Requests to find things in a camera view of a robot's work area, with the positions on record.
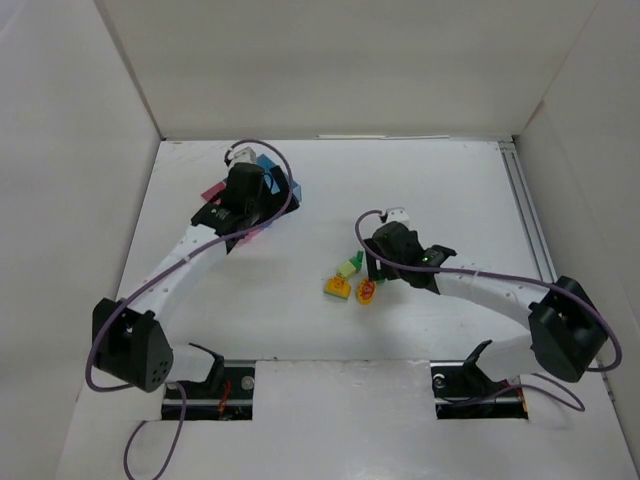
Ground light green and green lego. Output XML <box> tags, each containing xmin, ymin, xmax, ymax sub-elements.
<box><xmin>336</xmin><ymin>256</ymin><xmax>362</xmax><ymax>280</ymax></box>

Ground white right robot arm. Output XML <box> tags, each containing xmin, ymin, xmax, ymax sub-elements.
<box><xmin>365</xmin><ymin>221</ymin><xmax>609</xmax><ymax>383</ymax></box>

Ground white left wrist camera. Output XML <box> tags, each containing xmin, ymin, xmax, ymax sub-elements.
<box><xmin>224</xmin><ymin>147</ymin><xmax>257</xmax><ymax>168</ymax></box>

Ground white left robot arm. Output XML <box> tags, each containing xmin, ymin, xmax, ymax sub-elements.
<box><xmin>85</xmin><ymin>160</ymin><xmax>298</xmax><ymax>392</ymax></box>

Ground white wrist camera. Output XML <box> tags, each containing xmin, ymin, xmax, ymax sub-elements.
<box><xmin>224</xmin><ymin>147</ymin><xmax>257</xmax><ymax>168</ymax></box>
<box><xmin>380</xmin><ymin>207</ymin><xmax>410</xmax><ymax>228</ymax></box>

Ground light blue drawer bin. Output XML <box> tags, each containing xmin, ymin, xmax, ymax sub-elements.
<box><xmin>257</xmin><ymin>154</ymin><xmax>302</xmax><ymax>216</ymax></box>

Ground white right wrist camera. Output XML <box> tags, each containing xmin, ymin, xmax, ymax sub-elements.
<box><xmin>380</xmin><ymin>207</ymin><xmax>410</xmax><ymax>228</ymax></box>

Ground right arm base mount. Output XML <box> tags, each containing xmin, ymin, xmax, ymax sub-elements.
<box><xmin>430</xmin><ymin>340</ymin><xmax>528</xmax><ymax>420</ymax></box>

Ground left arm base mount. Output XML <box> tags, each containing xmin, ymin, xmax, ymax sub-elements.
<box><xmin>161</xmin><ymin>343</ymin><xmax>256</xmax><ymax>421</ymax></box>

